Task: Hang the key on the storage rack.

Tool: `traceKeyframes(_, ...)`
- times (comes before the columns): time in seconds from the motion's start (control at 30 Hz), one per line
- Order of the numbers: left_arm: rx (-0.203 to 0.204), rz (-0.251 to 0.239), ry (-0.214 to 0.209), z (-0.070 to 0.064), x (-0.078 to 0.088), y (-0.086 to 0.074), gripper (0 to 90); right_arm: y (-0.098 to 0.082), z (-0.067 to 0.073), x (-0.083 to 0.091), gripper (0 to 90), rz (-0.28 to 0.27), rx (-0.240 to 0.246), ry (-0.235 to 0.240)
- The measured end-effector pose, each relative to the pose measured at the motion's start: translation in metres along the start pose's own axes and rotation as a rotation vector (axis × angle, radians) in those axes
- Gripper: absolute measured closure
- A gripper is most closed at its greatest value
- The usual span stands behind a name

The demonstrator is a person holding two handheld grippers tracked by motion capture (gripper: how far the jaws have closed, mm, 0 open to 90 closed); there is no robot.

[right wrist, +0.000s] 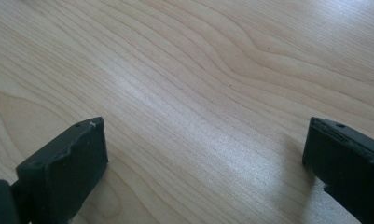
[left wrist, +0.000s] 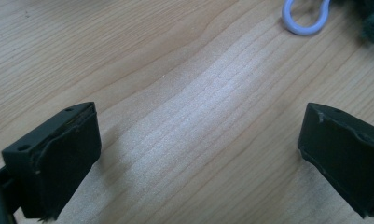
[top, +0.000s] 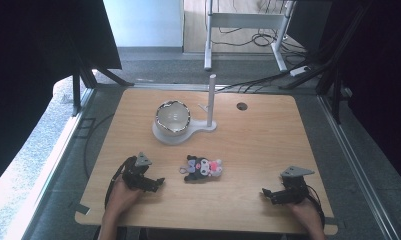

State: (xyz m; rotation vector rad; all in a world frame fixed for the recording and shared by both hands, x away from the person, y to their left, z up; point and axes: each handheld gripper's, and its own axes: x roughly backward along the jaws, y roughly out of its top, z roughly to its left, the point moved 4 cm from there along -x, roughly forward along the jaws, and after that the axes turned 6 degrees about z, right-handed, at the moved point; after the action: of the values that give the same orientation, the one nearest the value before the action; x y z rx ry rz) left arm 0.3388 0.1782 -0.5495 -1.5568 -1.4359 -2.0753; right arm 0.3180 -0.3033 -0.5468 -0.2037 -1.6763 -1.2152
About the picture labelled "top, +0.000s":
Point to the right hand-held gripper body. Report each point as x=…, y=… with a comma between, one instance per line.
x=293, y=188

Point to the white stand with post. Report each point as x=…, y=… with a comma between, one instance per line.
x=201, y=126

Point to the white power strip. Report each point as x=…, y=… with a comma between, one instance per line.
x=299, y=70

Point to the black and pink plush toy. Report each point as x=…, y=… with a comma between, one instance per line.
x=202, y=168

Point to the white metal table frame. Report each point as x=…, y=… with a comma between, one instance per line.
x=244, y=30

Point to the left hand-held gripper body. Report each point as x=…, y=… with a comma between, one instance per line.
x=136, y=173

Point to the metal bowl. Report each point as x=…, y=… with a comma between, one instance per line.
x=172, y=117

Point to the person's right hand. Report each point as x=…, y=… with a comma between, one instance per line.
x=306, y=215

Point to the person's left hand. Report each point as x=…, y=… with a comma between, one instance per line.
x=123, y=196

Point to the black metal stand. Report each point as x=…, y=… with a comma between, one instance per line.
x=331, y=66
x=88, y=80

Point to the black curtain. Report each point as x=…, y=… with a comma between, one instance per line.
x=38, y=66
x=374, y=73

